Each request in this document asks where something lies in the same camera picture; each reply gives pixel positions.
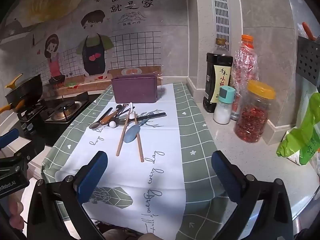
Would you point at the yellowed range hood cover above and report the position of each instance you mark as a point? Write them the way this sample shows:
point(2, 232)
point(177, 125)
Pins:
point(50, 5)

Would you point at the black gas stove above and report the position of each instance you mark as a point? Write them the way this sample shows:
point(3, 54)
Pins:
point(65, 110)

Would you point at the purple utensil holder box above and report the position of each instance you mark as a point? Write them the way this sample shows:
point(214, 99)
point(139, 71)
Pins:
point(135, 90)

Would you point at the blue plastic spoon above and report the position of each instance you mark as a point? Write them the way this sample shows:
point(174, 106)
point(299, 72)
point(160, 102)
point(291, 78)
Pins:
point(131, 133)

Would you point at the dark soy sauce bottle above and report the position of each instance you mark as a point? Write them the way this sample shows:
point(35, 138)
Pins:
point(216, 80)

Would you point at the yellow lidded chili flake jar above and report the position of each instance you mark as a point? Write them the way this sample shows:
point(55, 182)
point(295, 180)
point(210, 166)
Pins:
point(252, 120)

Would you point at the wooden chopstick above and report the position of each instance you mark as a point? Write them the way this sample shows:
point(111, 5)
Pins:
point(122, 135)
point(138, 140)

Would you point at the teal lidded salt shaker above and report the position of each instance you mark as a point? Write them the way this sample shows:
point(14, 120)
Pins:
point(222, 110)

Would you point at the grey perforated metal rack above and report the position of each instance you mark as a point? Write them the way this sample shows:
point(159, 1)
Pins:
point(308, 60)

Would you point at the white vent grille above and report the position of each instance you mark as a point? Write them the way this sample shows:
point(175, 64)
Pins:
point(220, 17)

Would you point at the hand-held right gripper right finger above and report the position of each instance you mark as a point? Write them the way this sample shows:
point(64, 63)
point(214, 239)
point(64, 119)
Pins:
point(225, 177)

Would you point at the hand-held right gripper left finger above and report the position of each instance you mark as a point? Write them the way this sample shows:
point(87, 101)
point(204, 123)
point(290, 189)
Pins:
point(92, 177)

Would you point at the orange capped chili bottle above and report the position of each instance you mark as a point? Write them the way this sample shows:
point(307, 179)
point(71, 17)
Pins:
point(246, 65)

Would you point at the green plastic bag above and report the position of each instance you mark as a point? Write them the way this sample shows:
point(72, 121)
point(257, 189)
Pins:
point(305, 130)

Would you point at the cartoon couple wall poster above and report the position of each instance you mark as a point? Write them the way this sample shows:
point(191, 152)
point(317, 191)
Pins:
point(140, 42)

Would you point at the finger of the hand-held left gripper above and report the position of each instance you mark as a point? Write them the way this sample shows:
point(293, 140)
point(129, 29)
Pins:
point(17, 162)
point(8, 137)

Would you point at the person's left hand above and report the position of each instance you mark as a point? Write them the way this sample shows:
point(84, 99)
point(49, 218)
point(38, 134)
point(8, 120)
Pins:
point(16, 212)

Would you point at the green checked white tablecloth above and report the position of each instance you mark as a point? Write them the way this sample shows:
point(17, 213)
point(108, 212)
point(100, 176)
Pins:
point(195, 135)

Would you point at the white ceramic spoon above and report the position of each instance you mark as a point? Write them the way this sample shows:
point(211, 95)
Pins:
point(131, 115)
point(112, 124)

